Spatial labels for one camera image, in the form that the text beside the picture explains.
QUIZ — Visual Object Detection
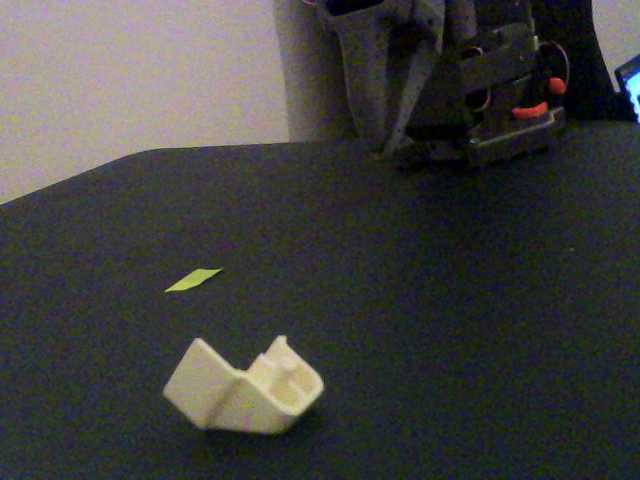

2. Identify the white plastic printed part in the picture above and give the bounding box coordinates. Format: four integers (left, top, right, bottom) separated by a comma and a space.
162, 334, 325, 435

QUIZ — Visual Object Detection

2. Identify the dark blue desk mat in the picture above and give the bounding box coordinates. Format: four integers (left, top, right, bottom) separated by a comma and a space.
0, 122, 640, 480

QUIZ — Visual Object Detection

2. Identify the black clamp with orange tips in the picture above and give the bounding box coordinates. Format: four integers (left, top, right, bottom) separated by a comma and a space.
511, 76, 569, 121

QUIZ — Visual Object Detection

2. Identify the black office chair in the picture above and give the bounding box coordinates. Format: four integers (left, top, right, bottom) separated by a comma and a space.
529, 0, 640, 124

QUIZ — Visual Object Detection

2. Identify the lit laptop screen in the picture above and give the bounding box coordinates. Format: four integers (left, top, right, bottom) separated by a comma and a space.
613, 53, 640, 124

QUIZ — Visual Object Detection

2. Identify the yellow-green tape marker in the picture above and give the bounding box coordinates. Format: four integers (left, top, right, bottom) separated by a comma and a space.
164, 267, 223, 294

